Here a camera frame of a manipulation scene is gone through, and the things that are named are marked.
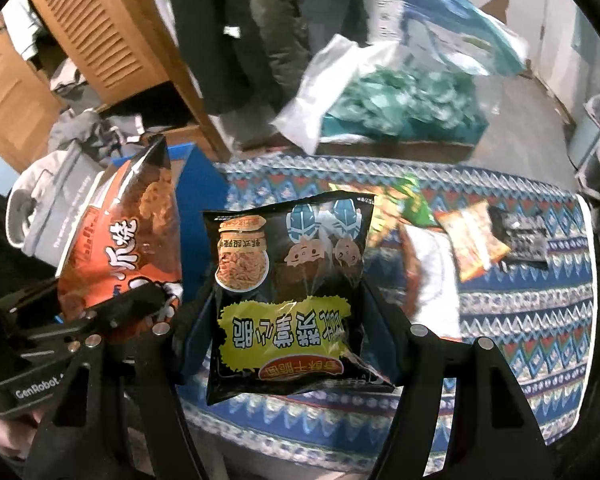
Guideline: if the olive hanging coat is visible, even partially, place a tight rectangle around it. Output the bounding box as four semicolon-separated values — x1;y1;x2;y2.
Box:
245;0;311;91

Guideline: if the small silver black packet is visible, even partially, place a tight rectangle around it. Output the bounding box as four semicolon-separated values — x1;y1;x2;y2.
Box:
487;205;551;266

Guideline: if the grey clothes pile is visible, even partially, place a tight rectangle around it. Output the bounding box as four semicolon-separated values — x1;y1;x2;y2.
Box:
47;110;146;161

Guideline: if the small orange snack packet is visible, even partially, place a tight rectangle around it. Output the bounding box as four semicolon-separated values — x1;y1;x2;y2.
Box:
434;200;512;283

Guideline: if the white plastic bag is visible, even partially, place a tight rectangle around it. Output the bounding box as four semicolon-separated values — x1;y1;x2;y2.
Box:
272;34;401;156

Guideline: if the black and yellow snack packet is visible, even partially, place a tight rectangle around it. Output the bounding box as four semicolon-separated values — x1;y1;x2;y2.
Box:
202;191;396;406

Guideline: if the black hanging coat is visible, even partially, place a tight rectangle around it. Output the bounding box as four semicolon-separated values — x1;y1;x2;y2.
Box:
160;0;286;116

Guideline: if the white metal bucket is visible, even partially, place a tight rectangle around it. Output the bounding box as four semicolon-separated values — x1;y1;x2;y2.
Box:
357;0;411;46

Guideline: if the large orange-red snack packet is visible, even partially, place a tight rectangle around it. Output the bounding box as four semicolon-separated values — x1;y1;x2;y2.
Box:
55;135;186;328

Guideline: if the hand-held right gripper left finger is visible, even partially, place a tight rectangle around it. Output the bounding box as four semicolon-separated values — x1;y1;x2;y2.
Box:
22;300;216;480

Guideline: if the blue patterned tablecloth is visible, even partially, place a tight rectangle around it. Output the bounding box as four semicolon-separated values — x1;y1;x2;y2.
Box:
180;152;598;461

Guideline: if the white hanging shirt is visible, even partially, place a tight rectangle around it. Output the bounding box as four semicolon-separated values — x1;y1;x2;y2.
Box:
0;0;46;56

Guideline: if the blue plastic bag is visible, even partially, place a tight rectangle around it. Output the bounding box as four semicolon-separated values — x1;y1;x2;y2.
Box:
400;0;528;78

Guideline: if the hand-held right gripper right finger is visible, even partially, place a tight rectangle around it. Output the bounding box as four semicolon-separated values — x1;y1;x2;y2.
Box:
362;285;543;480

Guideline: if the grey tote bag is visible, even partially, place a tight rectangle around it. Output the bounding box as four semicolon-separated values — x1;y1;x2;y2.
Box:
5;147;111;266

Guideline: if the wooden louvered wardrobe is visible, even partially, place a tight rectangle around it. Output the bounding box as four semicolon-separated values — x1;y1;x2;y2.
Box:
0;0;231;161

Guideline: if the blue cardboard box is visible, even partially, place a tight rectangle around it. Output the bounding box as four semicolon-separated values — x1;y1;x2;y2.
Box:
167;142;231;306

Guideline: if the white snack packet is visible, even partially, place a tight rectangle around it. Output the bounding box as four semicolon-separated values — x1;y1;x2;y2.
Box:
397;222;463;343

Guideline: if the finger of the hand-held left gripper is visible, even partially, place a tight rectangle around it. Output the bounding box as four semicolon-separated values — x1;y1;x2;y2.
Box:
0;282;178;361

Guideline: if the green snack packet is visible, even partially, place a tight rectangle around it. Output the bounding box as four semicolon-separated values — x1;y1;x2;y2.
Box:
330;177;433;248

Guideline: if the person's left hand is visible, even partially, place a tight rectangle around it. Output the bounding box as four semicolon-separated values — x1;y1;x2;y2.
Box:
0;405;38;466

